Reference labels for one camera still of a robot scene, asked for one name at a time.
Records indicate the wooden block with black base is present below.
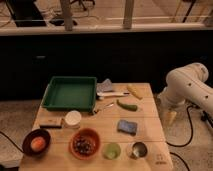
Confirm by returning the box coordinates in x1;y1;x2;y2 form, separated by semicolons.
39;118;62;129

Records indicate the green plastic tray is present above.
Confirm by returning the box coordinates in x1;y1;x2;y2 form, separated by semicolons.
42;76;97;112

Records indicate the orange fruit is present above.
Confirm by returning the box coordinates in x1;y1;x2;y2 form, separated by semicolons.
31;137;46;152

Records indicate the metal spoon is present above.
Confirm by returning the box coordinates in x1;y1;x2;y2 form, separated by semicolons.
92;103;114;115

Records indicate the blue sponge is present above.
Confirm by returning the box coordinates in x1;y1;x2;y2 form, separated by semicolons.
117;120;138;136

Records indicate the dark brown bowl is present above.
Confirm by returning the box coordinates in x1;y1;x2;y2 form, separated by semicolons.
22;129;51;156

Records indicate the white cup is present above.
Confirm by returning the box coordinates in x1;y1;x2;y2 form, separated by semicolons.
64;110;82;128

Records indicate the grey crumpled cloth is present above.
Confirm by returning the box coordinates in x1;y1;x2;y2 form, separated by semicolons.
97;79;113;92

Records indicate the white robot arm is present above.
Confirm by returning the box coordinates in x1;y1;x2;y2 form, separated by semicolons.
159;63;213;128

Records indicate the black cable left floor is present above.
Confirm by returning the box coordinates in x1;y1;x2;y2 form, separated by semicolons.
0;130;24;154

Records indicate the yellow corn cob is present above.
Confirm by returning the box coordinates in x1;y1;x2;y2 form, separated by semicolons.
127;84;143;100

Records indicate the orange bowl with dark beads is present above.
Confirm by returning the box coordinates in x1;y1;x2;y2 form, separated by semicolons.
69;128;101;160

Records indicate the metal cup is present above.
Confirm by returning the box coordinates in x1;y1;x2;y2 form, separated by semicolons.
131;142;148;159

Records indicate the black cable on floor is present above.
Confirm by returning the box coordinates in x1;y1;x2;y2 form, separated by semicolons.
165;105;213;171

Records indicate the green plastic cup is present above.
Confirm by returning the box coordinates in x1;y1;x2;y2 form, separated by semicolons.
103;143;121;160

